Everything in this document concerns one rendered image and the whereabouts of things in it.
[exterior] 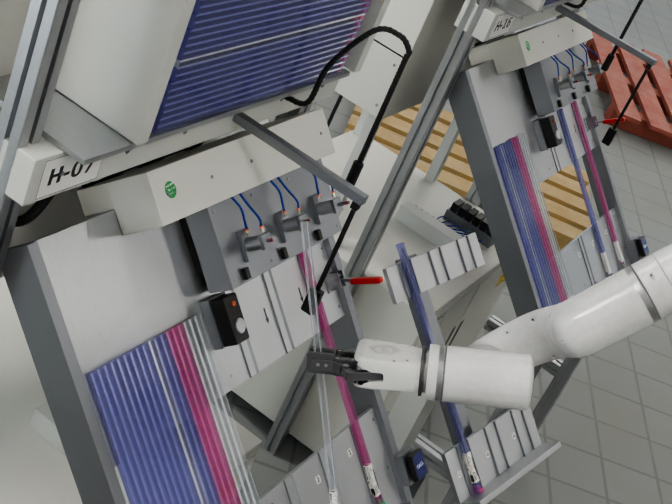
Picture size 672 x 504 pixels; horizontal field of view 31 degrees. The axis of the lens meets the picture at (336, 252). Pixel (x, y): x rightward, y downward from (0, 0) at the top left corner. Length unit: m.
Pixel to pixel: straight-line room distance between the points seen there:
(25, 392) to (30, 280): 0.73
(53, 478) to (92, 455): 0.52
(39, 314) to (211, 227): 0.33
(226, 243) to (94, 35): 0.42
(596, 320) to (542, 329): 0.11
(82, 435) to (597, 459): 2.61
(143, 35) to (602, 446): 2.86
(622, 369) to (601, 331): 2.82
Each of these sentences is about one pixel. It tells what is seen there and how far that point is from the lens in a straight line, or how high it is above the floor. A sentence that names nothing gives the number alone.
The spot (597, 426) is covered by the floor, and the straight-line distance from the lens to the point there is 4.24.
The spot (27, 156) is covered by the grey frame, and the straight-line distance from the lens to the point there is 1.55.
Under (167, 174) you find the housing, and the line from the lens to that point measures 1.77.
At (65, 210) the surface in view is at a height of 1.10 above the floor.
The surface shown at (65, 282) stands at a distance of 1.71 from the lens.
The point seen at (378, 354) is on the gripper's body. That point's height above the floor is 1.17.
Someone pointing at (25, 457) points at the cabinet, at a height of 0.62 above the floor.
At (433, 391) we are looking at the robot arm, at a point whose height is 1.17.
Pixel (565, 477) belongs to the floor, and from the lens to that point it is 3.93.
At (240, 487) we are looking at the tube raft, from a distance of 1.92.
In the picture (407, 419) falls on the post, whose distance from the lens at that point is 2.57.
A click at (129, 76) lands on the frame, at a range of 1.61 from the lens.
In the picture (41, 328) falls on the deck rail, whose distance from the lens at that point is 1.68.
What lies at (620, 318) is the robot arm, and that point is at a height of 1.37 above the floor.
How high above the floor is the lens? 2.16
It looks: 29 degrees down
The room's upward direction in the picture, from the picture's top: 25 degrees clockwise
